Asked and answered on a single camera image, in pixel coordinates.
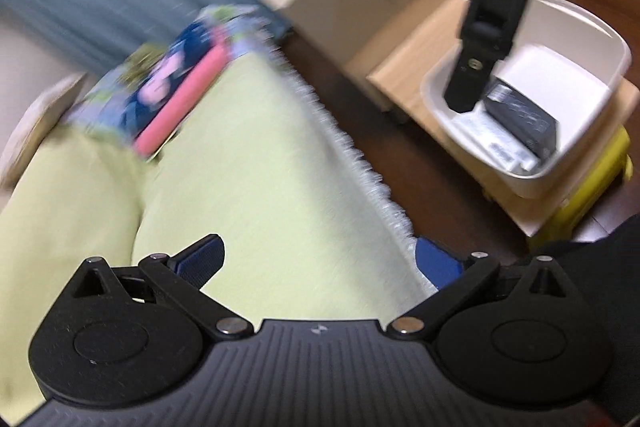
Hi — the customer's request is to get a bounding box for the white parrot ointment box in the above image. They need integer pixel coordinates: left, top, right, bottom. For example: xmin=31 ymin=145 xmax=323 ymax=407
xmin=452 ymin=112 xmax=540 ymax=174

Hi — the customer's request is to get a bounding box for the white plastic storage bin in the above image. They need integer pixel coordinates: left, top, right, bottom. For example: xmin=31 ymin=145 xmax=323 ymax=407
xmin=418 ymin=0 xmax=634 ymax=200

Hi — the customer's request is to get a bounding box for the black shaver box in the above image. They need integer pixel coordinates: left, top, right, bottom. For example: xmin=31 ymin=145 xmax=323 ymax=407
xmin=482 ymin=78 xmax=558 ymax=160

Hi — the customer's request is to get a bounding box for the light wooden board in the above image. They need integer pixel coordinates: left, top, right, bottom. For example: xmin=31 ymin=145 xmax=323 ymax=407
xmin=369 ymin=0 xmax=639 ymax=236

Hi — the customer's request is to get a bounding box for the green sofa cover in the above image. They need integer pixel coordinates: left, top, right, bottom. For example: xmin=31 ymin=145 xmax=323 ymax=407
xmin=1 ymin=52 xmax=434 ymax=423

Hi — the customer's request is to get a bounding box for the pink ribbed cushion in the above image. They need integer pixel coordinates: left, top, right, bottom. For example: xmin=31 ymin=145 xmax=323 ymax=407
xmin=134 ymin=40 xmax=229 ymax=157

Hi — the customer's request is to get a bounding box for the yellow plastic stool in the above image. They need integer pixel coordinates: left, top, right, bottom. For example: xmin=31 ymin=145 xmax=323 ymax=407
xmin=527 ymin=127 xmax=634 ymax=251

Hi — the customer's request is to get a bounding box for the blue patterned blanket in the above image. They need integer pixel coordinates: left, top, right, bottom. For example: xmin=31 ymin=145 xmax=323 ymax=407
xmin=63 ymin=4 xmax=273 ymax=148

